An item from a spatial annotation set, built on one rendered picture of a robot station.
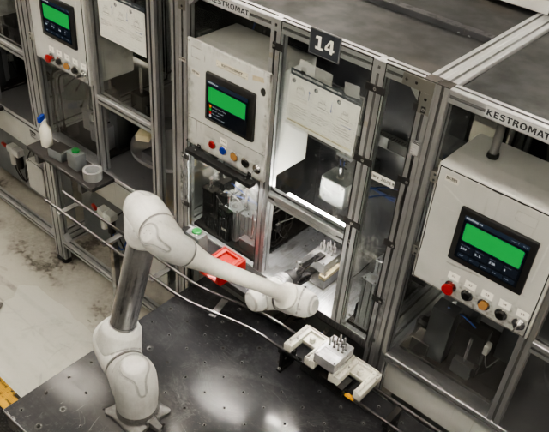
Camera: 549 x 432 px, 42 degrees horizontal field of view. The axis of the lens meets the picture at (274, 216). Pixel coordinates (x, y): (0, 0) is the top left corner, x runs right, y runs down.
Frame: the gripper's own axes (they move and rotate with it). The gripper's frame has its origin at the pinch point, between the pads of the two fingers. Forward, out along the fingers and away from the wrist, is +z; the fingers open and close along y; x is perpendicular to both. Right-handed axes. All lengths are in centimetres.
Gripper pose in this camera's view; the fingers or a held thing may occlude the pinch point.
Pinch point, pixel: (316, 262)
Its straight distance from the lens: 295.4
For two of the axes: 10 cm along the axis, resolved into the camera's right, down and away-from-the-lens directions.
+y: 1.5, -8.3, -5.3
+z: 6.5, -3.2, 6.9
